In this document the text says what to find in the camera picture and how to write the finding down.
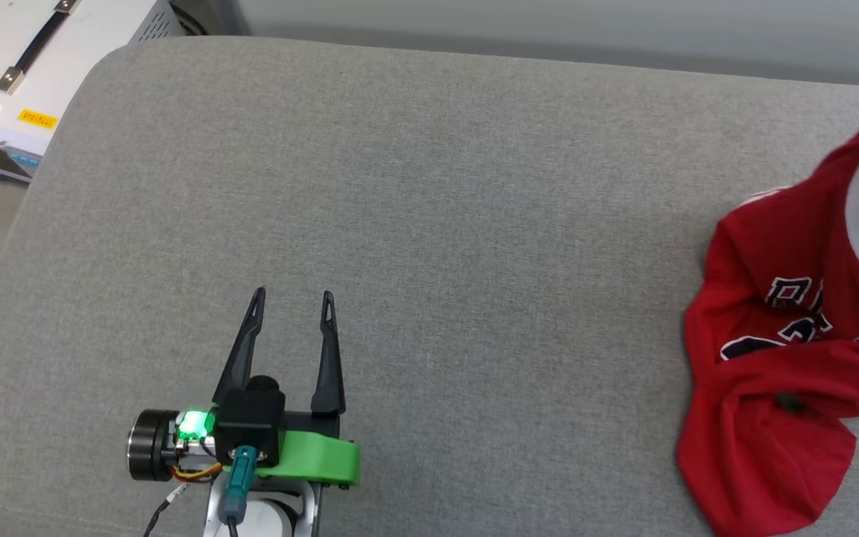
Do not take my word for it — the left gripper black cylindrical motor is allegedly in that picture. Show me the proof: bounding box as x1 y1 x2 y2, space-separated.
127 408 215 483

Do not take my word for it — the white appliance box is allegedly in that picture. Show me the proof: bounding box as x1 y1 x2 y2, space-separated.
0 0 186 184

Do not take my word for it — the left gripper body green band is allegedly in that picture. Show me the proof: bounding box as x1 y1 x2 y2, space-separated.
249 409 362 491

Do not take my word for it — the red basketball jersey white trim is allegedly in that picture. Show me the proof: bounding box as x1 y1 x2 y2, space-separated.
676 125 859 537

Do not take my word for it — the yellow warning label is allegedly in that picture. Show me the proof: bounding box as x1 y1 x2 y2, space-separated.
17 107 59 130

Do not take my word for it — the left camera teal cable plug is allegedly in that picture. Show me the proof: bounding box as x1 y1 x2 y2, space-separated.
221 445 259 537

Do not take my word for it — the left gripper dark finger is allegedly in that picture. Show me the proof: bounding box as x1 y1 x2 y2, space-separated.
212 286 268 409
311 290 347 417

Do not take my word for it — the grey fabric sofa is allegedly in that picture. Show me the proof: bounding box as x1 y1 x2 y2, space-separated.
0 36 859 537

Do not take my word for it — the black handle on appliance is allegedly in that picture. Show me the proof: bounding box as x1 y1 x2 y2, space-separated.
0 0 81 95

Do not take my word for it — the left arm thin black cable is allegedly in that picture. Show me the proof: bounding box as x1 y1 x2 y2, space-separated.
142 481 193 537

